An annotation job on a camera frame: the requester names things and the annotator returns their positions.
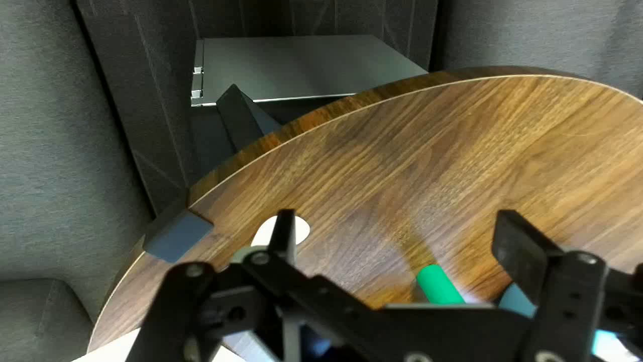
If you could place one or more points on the grey fabric seat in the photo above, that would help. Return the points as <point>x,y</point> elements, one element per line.
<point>37,322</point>

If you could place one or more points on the grey flat panel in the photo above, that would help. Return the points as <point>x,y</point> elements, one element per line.
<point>302,66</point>

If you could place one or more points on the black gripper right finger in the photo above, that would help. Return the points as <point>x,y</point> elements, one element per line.
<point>523,247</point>

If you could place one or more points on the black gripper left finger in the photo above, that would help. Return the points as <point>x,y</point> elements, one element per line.
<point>281,234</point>

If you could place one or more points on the black table leg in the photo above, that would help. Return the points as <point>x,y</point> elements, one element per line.
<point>241,117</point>

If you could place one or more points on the green cylinder block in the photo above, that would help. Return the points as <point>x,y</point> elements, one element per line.
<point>438,283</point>

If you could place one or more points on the black tape patch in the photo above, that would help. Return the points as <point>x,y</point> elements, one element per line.
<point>177,234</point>

